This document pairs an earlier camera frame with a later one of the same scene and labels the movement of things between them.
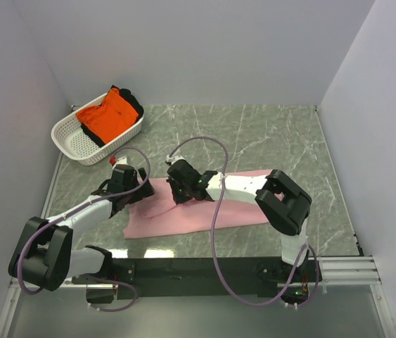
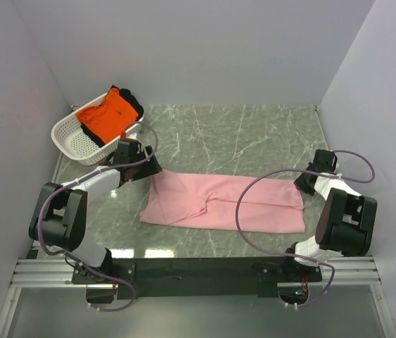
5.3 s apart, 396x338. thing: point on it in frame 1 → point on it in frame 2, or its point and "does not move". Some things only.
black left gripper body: (141, 186) → (147, 162)
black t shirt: (133, 100) does not move
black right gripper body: (177, 190) → (304, 181)
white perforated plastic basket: (72, 142) does not move
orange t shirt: (111, 119) does not move
